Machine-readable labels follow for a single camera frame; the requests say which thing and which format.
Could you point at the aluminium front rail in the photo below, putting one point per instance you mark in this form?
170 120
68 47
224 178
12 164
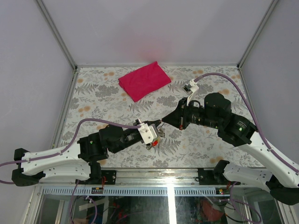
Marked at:
145 182

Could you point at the large metal keyring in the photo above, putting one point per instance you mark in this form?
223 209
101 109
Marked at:
161 131

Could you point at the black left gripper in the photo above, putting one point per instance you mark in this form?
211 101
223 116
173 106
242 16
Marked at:
157 122

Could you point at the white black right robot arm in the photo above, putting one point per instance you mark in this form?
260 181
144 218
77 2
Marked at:
281 178

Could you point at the folded pink cloth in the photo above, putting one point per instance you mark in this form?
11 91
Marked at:
143 81

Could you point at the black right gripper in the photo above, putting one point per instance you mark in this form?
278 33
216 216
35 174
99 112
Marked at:
178 117

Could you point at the floral table mat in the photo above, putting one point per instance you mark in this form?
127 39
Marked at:
97 94

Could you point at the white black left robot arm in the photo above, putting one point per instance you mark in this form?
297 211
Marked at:
79 160

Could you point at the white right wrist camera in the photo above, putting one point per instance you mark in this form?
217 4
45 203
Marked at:
191 88

